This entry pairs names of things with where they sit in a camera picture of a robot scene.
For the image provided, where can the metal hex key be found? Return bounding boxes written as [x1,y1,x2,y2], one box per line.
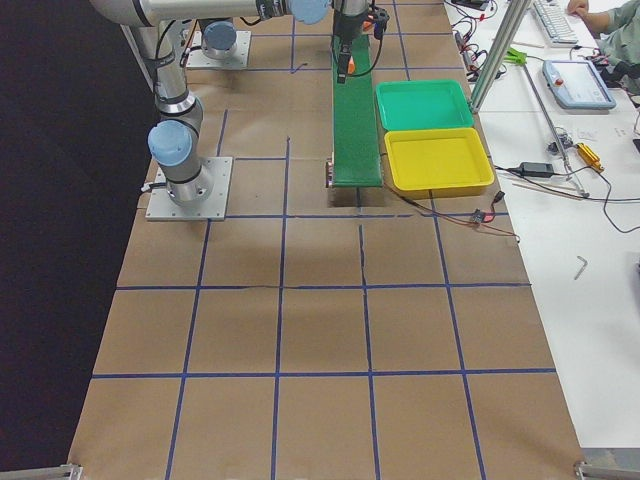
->
[573,255,588,281]

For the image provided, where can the loose blue tape strip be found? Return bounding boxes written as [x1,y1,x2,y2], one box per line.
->
[289,62,308,74]

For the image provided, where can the orange cylinder with white print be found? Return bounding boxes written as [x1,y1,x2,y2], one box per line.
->
[347,57,356,75]

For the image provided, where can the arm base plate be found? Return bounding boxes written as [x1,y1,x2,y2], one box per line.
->
[184,30,251,70]
[145,156,233,221]

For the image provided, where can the green handled reacher tool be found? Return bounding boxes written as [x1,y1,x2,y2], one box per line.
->
[504,47,590,199]

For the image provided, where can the black power adapter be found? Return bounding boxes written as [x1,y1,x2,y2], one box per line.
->
[519,162,555,178]

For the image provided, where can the aluminium frame post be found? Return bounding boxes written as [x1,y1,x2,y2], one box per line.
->
[469,0,531,114]

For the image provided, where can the person in green shirt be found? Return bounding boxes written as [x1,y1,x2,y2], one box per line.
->
[566,0,639,96]

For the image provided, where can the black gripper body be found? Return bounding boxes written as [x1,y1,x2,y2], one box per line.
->
[333,9,389,47]

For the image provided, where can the gold resistor block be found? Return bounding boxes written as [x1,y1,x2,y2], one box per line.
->
[575,142,604,173]

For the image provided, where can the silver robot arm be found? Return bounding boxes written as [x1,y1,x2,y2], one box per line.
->
[92,0,389,84]
[122,22,210,204]

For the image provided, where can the green plastic tray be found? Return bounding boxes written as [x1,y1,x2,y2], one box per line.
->
[376,79,474,131]

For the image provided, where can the yellow plastic tray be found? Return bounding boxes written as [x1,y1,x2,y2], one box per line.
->
[384,128,494,199]

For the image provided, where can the green conveyor belt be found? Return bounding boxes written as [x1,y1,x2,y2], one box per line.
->
[326,35,383,188]

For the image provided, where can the white keyboard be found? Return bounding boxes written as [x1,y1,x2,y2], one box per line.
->
[530,0,579,47]

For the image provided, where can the red and black wires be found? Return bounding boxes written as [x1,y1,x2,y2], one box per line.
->
[399,189,521,246]

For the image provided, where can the teach pendant tablet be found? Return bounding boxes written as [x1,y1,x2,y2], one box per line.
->
[542,60,616,110]

